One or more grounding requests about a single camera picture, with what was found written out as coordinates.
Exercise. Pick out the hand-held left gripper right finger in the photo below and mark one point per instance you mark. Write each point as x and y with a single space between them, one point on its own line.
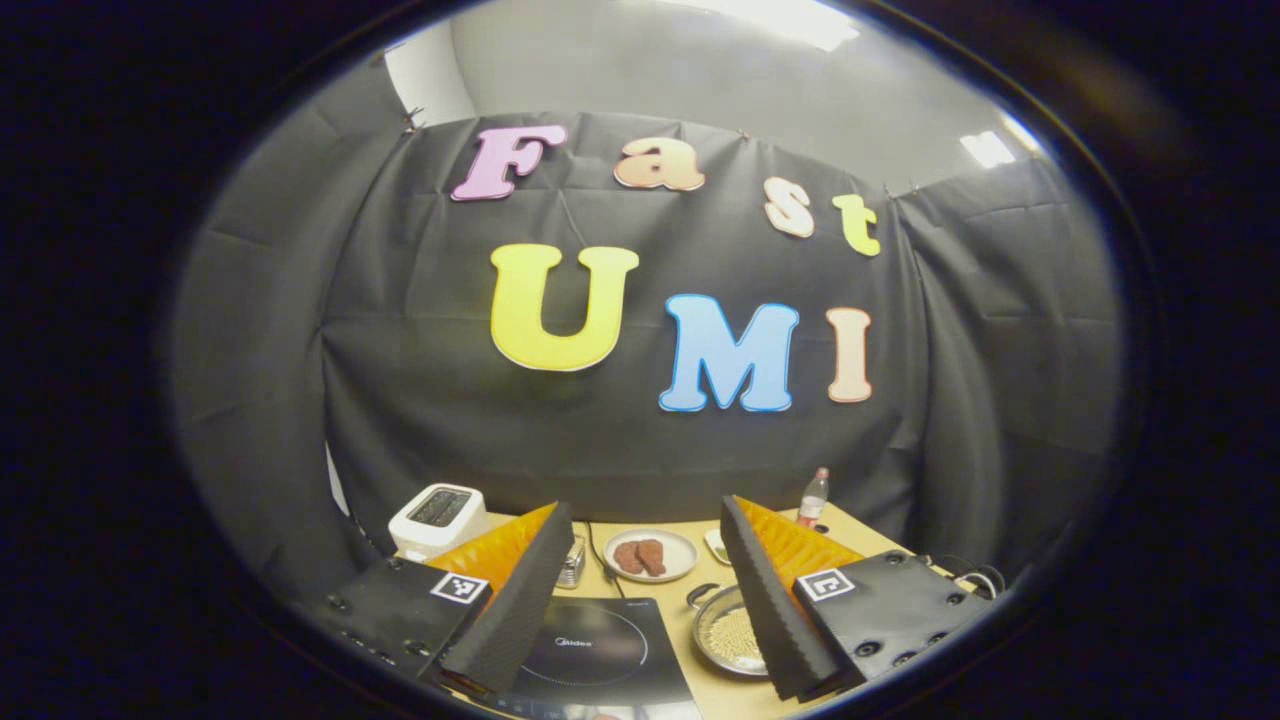
775 620

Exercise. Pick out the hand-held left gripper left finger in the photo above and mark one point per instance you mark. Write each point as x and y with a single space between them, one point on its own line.
520 610

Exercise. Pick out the pile of soybeans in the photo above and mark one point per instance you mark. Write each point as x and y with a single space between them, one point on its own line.
735 640

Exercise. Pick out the black induction cooktop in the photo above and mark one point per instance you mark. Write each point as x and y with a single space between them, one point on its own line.
600 650

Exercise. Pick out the white divided dish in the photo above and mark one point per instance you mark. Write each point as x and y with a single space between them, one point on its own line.
714 543

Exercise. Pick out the white toaster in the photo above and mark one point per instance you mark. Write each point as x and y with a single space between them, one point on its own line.
440 530

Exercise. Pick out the white round plate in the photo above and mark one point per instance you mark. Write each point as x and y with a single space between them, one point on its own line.
680 555

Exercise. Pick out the brown meat slice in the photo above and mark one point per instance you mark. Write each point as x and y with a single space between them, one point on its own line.
652 556
627 558

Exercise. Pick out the clear water bottle red label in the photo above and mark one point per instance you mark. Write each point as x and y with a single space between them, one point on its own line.
812 505

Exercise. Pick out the small ceiling light panel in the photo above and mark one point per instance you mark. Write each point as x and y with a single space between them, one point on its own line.
988 150

